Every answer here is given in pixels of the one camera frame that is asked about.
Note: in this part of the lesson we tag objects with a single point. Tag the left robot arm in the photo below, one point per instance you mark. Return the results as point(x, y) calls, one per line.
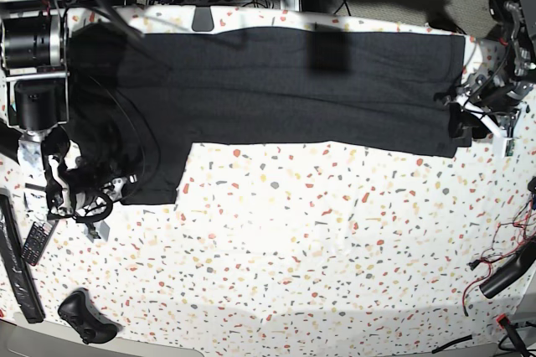
point(512, 55)

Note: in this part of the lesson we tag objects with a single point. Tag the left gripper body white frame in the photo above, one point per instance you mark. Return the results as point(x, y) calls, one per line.
point(490, 104)

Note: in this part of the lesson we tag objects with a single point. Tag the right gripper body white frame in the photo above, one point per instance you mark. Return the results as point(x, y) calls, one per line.
point(79, 196)

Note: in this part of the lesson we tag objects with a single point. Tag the black T-shirt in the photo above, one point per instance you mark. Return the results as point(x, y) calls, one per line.
point(140, 108)

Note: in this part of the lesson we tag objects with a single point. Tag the long black bar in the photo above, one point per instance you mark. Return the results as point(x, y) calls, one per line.
point(18, 272)

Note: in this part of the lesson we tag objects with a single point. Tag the black game controller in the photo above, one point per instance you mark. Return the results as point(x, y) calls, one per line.
point(75, 312)

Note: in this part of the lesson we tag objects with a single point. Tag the grey table clamp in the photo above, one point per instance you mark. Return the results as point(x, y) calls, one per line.
point(203, 21)

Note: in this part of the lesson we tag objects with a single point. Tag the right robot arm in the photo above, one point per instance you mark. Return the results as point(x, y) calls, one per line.
point(69, 159)

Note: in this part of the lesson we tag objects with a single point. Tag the black phone handset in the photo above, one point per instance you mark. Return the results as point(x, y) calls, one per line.
point(37, 240)

